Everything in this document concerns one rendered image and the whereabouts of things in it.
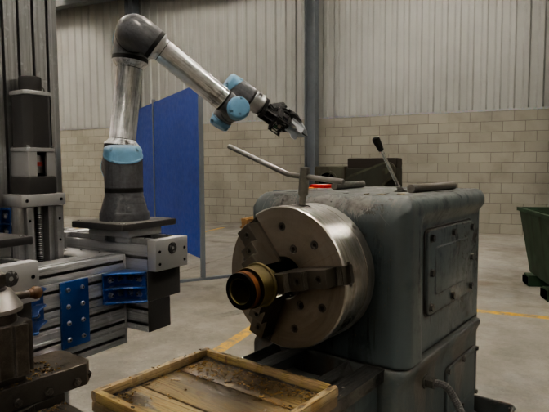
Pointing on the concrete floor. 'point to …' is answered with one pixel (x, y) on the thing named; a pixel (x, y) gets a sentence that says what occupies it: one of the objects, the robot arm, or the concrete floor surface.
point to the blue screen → (176, 168)
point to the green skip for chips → (537, 247)
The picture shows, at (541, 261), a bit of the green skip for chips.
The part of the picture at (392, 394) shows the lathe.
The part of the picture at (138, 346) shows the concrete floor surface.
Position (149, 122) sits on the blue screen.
